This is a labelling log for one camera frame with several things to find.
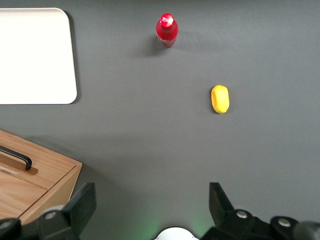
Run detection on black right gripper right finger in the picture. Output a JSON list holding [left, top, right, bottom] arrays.
[[201, 182, 273, 240]]

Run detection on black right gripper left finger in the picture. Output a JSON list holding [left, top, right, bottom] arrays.
[[36, 182, 97, 240]]

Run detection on white rectangular tray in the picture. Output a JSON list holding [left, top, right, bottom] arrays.
[[0, 7, 78, 105]]

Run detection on wooden drawer cabinet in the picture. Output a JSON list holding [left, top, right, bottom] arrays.
[[0, 128, 83, 226]]

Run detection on yellow lemon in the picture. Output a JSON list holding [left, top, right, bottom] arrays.
[[210, 84, 230, 115]]

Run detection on black upper drawer handle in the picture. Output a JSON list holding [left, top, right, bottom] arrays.
[[0, 145, 33, 172]]

